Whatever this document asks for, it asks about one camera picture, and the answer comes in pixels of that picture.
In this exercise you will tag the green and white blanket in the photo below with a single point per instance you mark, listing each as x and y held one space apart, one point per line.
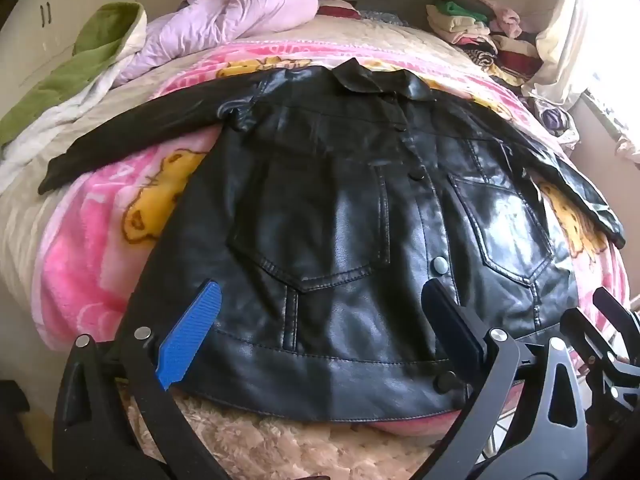
75 70

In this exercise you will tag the dark red cloth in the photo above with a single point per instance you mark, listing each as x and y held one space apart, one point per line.
337 11

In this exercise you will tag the lilac quilt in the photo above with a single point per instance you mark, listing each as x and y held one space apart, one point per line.
240 5

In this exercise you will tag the pink printed blanket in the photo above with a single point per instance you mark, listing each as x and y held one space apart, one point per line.
90 240

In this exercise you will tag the plastic bag of clothes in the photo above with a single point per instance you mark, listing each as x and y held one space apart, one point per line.
555 120

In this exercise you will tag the white cloth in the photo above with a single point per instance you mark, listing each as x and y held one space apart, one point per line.
575 25

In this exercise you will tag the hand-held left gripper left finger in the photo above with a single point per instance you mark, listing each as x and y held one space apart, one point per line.
192 325

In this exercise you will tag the black leather jacket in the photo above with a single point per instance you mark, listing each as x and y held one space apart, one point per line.
325 200

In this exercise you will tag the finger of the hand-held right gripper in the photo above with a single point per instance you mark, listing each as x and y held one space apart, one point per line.
617 317
582 332

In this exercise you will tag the blue patterned cloth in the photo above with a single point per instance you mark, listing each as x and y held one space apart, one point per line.
382 16

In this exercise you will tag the pile of folded clothes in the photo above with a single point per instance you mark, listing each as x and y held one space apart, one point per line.
475 25

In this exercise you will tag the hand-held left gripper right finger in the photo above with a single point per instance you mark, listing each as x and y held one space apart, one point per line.
452 322

